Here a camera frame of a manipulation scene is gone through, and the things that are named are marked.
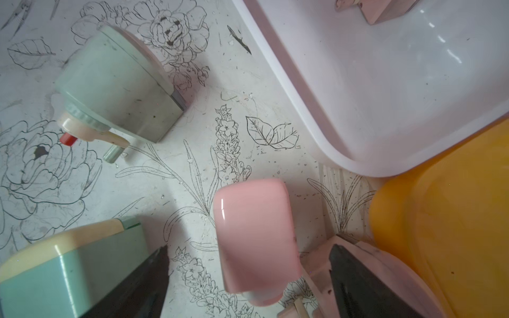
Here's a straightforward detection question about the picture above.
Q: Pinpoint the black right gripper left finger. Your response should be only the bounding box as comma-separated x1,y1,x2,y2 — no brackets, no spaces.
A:
82,246,170,317

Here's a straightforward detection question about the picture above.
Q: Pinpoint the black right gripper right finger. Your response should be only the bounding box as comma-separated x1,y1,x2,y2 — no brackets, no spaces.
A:
329,245,422,317

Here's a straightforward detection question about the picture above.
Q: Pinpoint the pink sharpener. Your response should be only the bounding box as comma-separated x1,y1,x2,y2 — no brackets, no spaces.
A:
335,0,418,25
213,179,302,307
278,234,446,317

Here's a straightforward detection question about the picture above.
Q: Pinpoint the yellow plastic storage box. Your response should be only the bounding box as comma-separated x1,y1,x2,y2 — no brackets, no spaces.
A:
369,119,508,317

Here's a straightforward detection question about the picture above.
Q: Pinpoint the white plastic storage box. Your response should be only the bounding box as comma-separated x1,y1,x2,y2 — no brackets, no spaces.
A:
234,1,508,178

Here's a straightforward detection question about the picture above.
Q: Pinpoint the green sharpener lower centre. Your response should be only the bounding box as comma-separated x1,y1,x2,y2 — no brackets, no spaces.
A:
1,217,149,317

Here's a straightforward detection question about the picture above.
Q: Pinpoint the green sharpener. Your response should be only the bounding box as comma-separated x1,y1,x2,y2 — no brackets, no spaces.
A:
1,217,149,317
56,25,187,164

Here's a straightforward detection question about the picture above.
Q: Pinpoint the green sharpener left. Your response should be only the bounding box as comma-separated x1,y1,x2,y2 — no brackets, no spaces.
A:
56,25,187,164

